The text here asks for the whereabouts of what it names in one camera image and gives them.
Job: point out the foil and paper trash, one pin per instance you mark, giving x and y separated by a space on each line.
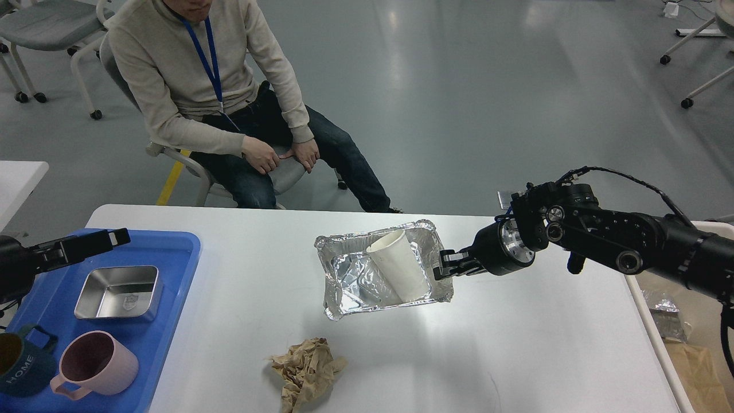
693 364

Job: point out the grey chair top left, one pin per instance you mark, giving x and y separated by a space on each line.
57 25

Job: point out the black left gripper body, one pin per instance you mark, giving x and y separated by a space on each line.
17 269

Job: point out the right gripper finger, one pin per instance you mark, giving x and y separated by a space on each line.
457 263

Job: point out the white side table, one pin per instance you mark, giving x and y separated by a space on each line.
18 181

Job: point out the beige plastic bin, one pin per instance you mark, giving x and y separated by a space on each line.
700 317

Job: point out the grey office chair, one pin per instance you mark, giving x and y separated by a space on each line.
285 176

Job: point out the pink mug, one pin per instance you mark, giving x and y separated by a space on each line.
94 362

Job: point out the square steel tin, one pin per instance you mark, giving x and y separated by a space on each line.
126 293

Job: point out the aluminium foil tray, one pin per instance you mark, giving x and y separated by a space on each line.
354 282

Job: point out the left floor socket plate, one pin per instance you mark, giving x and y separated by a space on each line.
504 199

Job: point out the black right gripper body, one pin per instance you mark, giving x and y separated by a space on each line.
500 249

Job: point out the seated person beige sweater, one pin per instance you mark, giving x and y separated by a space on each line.
210 77

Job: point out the blue plastic tray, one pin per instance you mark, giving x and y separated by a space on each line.
52 300

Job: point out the brown paper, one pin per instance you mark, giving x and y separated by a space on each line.
308 370

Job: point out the cream paper cup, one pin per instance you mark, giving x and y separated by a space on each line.
397 262

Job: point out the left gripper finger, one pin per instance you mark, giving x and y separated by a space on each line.
75 248

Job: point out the dark blue home mug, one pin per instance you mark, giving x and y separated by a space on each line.
26 368

